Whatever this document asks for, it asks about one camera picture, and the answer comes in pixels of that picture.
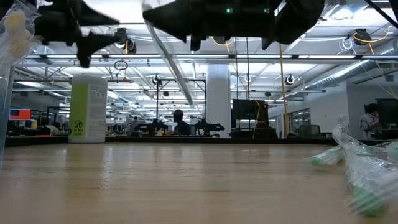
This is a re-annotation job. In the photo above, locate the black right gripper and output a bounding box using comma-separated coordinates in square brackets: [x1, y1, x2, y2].
[142, 0, 275, 52]

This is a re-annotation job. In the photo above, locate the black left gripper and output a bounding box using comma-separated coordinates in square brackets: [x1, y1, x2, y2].
[34, 0, 123, 68]

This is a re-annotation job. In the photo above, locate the orange toothbrush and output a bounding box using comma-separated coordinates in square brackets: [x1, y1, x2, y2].
[0, 0, 42, 68]

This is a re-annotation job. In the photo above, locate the long ceiling light bar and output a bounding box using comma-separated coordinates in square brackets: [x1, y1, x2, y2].
[26, 54, 398, 60]

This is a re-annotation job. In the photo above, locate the white green wipes canister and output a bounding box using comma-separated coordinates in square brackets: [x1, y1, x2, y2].
[68, 74, 108, 144]

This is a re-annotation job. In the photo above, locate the white building column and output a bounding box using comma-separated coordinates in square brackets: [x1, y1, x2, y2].
[206, 64, 231, 138]

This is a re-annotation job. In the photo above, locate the black monitor back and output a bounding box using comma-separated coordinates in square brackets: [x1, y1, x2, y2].
[231, 98, 270, 138]

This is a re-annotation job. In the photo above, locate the black background station frame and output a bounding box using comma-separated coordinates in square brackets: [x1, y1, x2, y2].
[156, 78, 208, 138]

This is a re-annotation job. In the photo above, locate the black aluminium table frame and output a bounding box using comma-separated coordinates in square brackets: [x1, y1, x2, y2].
[0, 135, 398, 147]

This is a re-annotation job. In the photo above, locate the silver ceiling air duct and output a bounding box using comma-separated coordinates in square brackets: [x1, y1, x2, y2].
[303, 46, 398, 91]

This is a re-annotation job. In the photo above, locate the black wall screen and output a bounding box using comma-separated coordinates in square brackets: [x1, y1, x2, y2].
[375, 98, 398, 126]

